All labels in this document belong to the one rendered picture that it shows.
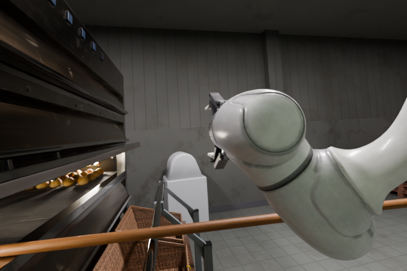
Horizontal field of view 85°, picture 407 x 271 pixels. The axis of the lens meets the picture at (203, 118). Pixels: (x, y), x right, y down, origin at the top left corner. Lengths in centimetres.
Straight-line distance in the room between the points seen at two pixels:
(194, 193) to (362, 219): 324
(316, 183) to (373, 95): 620
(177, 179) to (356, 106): 437
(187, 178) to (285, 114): 327
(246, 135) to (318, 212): 15
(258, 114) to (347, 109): 565
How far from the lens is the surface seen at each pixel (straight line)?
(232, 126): 27
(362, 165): 35
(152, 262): 66
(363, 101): 624
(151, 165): 410
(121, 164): 226
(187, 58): 438
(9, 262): 85
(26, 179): 57
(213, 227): 76
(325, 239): 37
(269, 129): 25
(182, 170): 346
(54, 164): 67
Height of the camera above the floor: 148
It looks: 4 degrees up
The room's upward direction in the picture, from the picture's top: 3 degrees counter-clockwise
